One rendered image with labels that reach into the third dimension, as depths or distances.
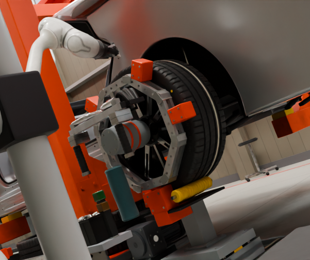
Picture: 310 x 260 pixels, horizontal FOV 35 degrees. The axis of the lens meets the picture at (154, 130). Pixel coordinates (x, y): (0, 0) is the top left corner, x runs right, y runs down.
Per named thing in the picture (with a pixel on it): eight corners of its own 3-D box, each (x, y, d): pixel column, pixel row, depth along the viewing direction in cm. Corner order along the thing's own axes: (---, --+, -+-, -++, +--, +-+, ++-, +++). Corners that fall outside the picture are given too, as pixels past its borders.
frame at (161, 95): (200, 172, 221) (157, 59, 225) (191, 176, 217) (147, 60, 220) (127, 196, 260) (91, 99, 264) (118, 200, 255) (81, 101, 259)
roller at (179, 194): (217, 184, 244) (213, 173, 245) (178, 202, 224) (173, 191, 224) (209, 187, 249) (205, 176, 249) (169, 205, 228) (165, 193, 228)
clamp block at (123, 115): (133, 118, 216) (129, 107, 216) (118, 122, 209) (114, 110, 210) (127, 122, 219) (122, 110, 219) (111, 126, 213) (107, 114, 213)
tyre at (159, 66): (167, 31, 251) (115, 117, 292) (134, 35, 235) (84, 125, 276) (252, 128, 228) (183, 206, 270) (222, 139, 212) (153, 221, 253)
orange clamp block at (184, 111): (183, 122, 224) (197, 115, 217) (171, 125, 218) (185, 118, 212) (177, 107, 224) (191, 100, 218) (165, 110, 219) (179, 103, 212)
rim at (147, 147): (169, 53, 253) (128, 118, 285) (136, 58, 237) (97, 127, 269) (232, 126, 236) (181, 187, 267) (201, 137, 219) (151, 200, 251)
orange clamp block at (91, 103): (108, 102, 257) (97, 95, 262) (96, 104, 251) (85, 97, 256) (106, 114, 260) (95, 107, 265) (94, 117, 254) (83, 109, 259)
